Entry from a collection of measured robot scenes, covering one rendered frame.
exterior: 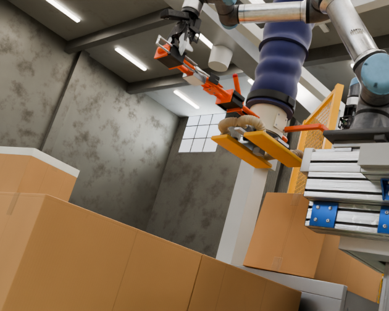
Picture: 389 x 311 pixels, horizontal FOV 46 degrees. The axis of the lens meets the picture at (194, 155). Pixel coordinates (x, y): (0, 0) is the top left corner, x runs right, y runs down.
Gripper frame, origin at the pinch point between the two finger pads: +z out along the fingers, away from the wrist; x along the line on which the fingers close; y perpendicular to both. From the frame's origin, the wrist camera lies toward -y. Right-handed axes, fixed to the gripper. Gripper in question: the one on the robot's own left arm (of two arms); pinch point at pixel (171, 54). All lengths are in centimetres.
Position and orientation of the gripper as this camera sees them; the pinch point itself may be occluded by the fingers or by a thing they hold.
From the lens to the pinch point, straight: 176.4
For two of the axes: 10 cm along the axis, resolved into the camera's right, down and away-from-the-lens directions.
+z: -2.8, 9.2, -2.9
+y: 6.8, 4.0, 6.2
